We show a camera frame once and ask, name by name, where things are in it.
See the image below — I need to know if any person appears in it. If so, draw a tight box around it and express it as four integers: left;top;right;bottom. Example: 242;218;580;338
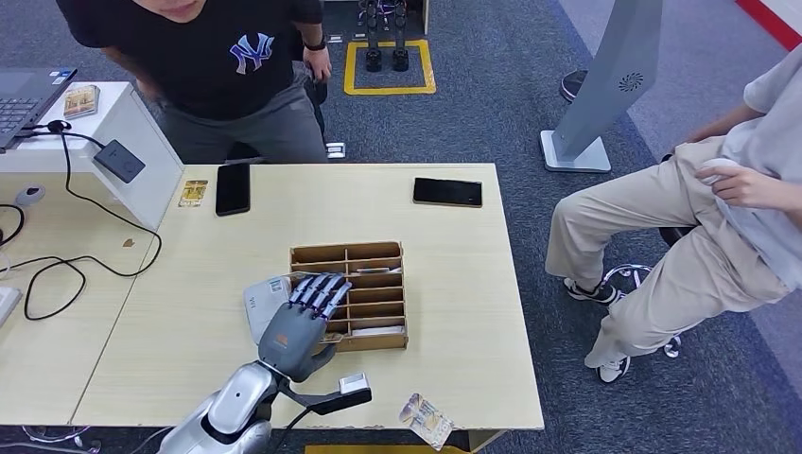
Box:
56;0;333;166
545;44;802;385

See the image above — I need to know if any grey computer mouse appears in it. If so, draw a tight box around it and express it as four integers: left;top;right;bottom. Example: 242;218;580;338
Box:
13;184;46;208

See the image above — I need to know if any black robot leg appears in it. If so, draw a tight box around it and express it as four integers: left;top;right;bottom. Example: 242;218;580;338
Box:
365;0;385;73
392;0;411;73

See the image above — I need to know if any yellow floor tape square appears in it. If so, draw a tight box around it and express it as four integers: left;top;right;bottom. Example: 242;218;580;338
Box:
342;38;438;96

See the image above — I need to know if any white flat device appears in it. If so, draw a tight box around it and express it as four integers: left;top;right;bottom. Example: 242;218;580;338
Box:
0;286;24;330

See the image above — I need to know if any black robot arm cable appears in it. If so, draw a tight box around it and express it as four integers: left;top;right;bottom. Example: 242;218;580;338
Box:
269;407;315;454

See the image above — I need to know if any short black reader cable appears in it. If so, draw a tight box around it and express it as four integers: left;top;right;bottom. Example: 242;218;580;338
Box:
62;130;105;151

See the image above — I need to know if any grey floor stand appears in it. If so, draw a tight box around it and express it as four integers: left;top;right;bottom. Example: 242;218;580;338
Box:
539;0;664;174

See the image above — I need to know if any stack of printed cards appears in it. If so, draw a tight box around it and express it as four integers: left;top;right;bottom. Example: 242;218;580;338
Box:
62;84;101;121

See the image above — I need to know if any black looped cable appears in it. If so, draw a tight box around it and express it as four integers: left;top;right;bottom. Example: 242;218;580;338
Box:
0;203;26;249

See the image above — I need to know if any grey laptop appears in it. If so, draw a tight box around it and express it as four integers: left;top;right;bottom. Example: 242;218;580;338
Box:
0;67;78;151

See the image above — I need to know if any chrome stool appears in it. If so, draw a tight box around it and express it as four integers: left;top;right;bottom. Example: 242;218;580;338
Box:
598;225;695;360

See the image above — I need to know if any brown cardboard card organizer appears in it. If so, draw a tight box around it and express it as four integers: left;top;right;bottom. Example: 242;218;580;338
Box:
288;240;410;354

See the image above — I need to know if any small black card reader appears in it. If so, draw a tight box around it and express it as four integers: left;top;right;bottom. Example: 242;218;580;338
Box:
92;138;147;184

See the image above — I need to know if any long black cable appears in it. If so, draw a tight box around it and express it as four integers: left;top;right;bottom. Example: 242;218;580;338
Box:
0;118;165;322

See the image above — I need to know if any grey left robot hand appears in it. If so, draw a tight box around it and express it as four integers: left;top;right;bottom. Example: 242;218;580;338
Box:
257;272;354;385

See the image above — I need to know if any white card reader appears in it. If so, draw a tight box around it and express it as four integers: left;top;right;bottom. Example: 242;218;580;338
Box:
242;275;296;347

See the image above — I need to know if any black smartphone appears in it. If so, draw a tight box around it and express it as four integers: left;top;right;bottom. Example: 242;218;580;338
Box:
411;177;484;209
215;163;252;218

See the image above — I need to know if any round white black controller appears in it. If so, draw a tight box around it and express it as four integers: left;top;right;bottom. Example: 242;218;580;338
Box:
698;157;741;187

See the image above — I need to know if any black round base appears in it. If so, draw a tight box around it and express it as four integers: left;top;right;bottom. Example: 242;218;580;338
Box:
559;68;590;105

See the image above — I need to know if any white desk riser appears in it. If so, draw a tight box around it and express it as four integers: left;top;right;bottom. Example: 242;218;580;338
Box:
0;81;184;232

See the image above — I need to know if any person's left hand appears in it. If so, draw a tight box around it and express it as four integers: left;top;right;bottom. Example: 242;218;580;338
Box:
693;164;762;211
302;44;333;84

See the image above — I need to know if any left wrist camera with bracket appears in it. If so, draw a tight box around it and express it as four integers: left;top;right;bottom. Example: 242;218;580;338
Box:
278;373;374;417

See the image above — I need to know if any pale wooden desk leg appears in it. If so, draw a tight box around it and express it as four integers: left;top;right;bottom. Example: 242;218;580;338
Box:
466;430;508;454

